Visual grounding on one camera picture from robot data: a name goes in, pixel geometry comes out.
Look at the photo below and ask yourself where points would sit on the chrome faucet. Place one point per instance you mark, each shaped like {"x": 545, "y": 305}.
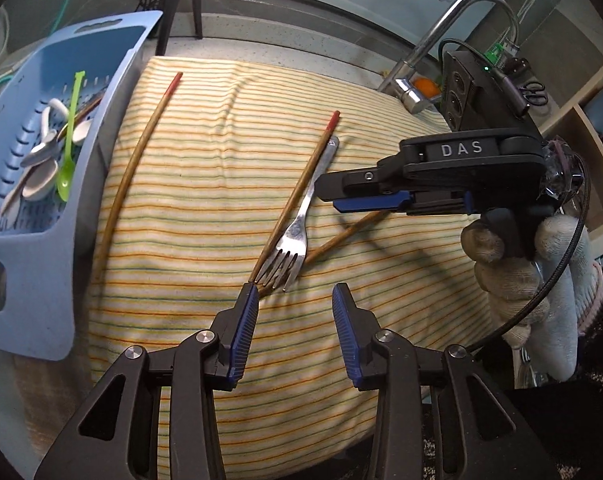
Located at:
{"x": 431, "y": 40}

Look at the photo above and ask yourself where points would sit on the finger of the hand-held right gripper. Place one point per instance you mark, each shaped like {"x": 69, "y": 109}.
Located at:
{"x": 371, "y": 203}
{"x": 351, "y": 182}

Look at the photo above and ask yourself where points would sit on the metal spoon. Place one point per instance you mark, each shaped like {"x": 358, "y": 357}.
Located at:
{"x": 38, "y": 155}

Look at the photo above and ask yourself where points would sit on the person's right hand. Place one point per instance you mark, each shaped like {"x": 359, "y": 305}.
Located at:
{"x": 556, "y": 280}

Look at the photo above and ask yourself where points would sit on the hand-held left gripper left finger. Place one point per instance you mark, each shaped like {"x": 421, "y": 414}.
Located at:
{"x": 244, "y": 332}

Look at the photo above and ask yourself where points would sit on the black tripod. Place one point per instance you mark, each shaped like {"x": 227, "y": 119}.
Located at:
{"x": 181, "y": 0}

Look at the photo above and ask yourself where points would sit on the yellow striped cloth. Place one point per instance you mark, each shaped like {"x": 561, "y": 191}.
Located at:
{"x": 206, "y": 110}

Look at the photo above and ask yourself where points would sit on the green plastic spoon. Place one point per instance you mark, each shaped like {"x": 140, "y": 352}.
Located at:
{"x": 67, "y": 175}

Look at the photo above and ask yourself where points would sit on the wooden chopstick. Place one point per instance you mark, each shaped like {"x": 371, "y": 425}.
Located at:
{"x": 88, "y": 108}
{"x": 341, "y": 237}
{"x": 141, "y": 145}
{"x": 306, "y": 170}

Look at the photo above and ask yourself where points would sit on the blue plastic perforated basket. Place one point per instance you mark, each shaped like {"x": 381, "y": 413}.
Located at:
{"x": 26, "y": 270}

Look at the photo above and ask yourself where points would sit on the wooden shelf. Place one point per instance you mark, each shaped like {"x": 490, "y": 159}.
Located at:
{"x": 581, "y": 125}

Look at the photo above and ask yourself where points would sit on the white plastic spoon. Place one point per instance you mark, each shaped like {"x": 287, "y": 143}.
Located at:
{"x": 40, "y": 182}
{"x": 56, "y": 107}

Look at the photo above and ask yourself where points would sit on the black scissors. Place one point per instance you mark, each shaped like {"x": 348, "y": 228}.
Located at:
{"x": 534, "y": 92}

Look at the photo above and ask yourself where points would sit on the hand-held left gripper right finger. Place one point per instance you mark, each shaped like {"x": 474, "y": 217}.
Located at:
{"x": 346, "y": 342}

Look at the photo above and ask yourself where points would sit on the metal fork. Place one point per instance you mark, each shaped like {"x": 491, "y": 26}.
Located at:
{"x": 294, "y": 232}

